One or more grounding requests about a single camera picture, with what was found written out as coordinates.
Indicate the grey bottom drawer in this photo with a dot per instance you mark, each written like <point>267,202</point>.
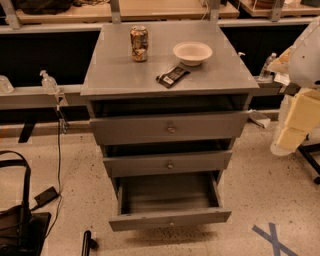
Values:
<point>172,200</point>

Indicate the grey drawer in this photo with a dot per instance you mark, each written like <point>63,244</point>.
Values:
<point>168,128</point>
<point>160,164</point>
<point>172,200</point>

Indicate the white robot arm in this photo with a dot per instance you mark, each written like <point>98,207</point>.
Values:
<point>299,114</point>

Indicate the grey drawer cabinet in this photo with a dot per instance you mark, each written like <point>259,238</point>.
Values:
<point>117,86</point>

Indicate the grey middle drawer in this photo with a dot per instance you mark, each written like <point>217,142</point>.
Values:
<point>160,164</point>

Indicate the grey top drawer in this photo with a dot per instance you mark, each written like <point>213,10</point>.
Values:
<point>168,128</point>

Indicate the black snack bar wrapper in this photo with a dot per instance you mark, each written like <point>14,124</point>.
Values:
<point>171,77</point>

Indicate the white paper bowl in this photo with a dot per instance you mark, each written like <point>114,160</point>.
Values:
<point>192,53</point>

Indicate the crumpled soda can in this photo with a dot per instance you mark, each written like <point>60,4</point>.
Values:
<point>139,43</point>

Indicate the white box on floor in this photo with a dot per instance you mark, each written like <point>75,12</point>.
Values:
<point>259,119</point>

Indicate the clear plastic water bottle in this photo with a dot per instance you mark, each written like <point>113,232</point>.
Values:
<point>265,72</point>

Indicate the black power adapter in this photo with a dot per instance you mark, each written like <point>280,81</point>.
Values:
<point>46,196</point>

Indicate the black stand with pole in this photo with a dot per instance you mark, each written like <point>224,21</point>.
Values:
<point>306,151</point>

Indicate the blue tape cross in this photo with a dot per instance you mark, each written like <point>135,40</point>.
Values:
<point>272,237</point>

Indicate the clear container at left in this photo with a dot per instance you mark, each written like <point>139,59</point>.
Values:
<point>5,85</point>

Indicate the grey metal workbench rail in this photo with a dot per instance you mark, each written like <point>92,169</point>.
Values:
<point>36,97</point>

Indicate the black bag with strap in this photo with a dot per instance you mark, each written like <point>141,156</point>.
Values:
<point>21,232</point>

